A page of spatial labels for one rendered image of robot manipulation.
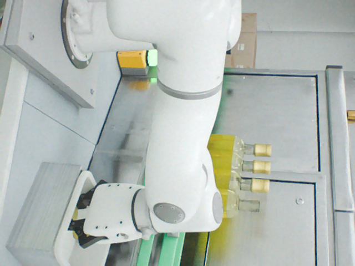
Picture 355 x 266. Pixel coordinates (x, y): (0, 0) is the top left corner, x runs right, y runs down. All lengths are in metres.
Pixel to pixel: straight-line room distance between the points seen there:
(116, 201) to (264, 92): 0.92
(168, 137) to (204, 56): 0.11
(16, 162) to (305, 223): 0.77
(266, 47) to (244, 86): 4.81
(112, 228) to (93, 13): 0.39
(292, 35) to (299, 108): 5.13
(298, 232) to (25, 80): 0.78
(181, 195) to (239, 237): 0.64
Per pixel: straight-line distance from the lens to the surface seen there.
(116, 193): 0.79
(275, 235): 1.23
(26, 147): 0.81
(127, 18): 0.52
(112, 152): 1.06
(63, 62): 0.84
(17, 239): 0.79
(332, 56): 6.34
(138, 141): 1.07
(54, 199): 0.80
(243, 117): 1.51
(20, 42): 0.72
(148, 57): 1.20
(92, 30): 0.86
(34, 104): 0.83
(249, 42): 5.30
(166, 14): 0.50
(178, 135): 0.56
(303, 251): 1.21
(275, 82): 1.62
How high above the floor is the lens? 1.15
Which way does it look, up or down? 11 degrees down
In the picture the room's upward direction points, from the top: 93 degrees clockwise
